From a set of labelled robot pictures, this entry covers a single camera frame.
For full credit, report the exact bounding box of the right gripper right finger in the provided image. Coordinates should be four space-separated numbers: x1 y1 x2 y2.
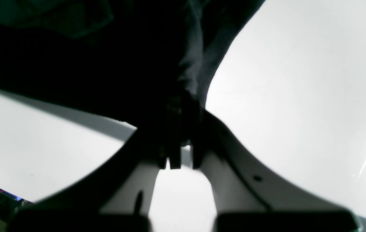
193 110 360 232

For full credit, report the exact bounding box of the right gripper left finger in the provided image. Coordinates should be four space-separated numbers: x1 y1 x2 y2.
7 128 181 232

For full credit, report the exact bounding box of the black t-shirt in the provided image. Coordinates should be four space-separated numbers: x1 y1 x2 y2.
0 0 264 127

